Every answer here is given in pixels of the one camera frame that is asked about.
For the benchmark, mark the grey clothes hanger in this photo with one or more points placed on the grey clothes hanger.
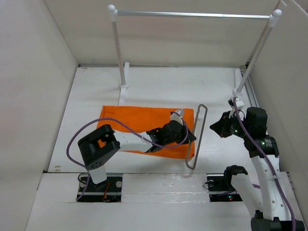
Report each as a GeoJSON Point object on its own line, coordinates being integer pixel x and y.
{"type": "Point", "coordinates": [191, 162]}

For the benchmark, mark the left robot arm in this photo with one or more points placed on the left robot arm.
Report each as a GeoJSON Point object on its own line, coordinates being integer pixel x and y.
{"type": "Point", "coordinates": [103, 143]}

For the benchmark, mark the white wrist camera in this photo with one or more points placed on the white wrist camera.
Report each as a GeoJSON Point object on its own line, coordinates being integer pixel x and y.
{"type": "Point", "coordinates": [177, 115]}
{"type": "Point", "coordinates": [235, 102]}

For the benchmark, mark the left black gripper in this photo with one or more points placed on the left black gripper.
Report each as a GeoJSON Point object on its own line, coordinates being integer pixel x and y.
{"type": "Point", "coordinates": [184, 131]}

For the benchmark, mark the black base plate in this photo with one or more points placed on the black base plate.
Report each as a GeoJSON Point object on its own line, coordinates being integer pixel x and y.
{"type": "Point", "coordinates": [219, 190]}
{"type": "Point", "coordinates": [109, 191]}

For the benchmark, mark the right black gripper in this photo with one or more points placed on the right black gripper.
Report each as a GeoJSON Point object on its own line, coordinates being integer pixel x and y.
{"type": "Point", "coordinates": [220, 127]}

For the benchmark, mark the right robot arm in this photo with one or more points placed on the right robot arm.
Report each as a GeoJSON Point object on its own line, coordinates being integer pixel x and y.
{"type": "Point", "coordinates": [267, 204]}

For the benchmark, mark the white clothes rack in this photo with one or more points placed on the white clothes rack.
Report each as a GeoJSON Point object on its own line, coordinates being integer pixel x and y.
{"type": "Point", "coordinates": [114, 13]}

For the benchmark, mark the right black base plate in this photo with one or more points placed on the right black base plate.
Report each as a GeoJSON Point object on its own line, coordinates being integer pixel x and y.
{"type": "Point", "coordinates": [219, 190]}

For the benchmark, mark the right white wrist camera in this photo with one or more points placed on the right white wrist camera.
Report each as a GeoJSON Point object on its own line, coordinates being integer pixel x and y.
{"type": "Point", "coordinates": [235, 102]}

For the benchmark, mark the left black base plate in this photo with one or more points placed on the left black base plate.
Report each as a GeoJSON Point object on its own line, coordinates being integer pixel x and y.
{"type": "Point", "coordinates": [109, 191]}

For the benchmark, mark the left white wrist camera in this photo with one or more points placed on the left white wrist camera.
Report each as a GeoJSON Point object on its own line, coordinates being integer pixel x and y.
{"type": "Point", "coordinates": [177, 115]}

